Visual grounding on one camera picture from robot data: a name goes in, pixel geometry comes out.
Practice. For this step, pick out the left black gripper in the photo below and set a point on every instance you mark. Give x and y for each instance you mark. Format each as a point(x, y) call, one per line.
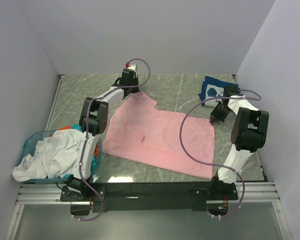
point(136, 79)

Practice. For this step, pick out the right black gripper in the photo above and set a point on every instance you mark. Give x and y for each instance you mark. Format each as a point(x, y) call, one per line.
point(215, 118)

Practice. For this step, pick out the pink t shirt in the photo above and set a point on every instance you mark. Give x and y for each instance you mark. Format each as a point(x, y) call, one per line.
point(139, 132)

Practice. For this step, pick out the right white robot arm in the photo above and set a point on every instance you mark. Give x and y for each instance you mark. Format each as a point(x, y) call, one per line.
point(248, 134)

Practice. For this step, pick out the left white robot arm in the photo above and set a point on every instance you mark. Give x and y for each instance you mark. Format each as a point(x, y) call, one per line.
point(93, 122)

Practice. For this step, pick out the folded blue printed t shirt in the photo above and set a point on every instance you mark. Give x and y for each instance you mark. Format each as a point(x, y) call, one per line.
point(213, 87)

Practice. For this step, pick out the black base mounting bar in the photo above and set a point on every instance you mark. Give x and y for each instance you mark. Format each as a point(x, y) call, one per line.
point(142, 196)

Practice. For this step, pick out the orange t shirt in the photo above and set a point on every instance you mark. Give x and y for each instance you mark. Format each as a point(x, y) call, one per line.
point(77, 127)

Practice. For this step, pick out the teal t shirt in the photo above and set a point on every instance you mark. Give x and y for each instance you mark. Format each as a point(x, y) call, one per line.
point(89, 159)

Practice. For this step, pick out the white t shirt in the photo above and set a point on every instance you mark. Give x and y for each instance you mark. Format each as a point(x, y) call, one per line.
point(54, 157)

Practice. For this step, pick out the blue plastic laundry basket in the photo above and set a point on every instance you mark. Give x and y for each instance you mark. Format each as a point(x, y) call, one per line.
point(29, 147)

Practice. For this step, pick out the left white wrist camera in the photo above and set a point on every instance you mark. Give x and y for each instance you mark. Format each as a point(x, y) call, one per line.
point(131, 67)

